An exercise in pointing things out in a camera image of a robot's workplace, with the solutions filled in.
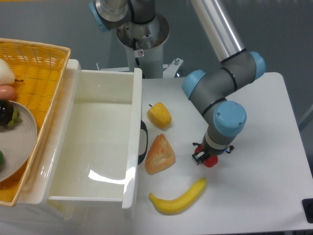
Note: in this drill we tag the toy bread wedge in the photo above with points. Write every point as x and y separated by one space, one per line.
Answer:
160 155

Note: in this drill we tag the red toy pepper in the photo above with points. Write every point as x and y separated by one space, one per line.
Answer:
209 162

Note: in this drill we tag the yellow woven basket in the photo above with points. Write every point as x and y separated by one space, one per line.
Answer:
41 67

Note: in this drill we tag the yellow toy pepper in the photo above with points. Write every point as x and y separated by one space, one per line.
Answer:
159 115

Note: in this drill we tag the white toy pear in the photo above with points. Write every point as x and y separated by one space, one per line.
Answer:
7 77

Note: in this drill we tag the pink toy sausage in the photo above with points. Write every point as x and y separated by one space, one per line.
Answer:
7 92

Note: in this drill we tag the grey plate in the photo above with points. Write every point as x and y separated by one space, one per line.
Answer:
17 142

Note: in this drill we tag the yellow toy banana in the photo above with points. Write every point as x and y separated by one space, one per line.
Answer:
181 203

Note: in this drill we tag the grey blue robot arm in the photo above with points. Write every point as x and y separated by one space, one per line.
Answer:
207 92

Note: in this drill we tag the dark toy eggplant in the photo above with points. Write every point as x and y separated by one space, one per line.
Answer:
9 115

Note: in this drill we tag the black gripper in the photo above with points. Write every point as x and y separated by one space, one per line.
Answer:
208 151

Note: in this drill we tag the black drawer handle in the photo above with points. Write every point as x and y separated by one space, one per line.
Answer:
143 142

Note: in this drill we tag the white drawer cabinet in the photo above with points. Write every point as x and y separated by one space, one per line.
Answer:
70 220

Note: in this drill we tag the white plastic drawer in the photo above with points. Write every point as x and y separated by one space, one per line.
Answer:
90 154

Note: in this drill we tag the black corner device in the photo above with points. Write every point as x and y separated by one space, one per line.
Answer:
308 209

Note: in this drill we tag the green toy vegetable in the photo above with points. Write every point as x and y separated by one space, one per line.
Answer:
2 160

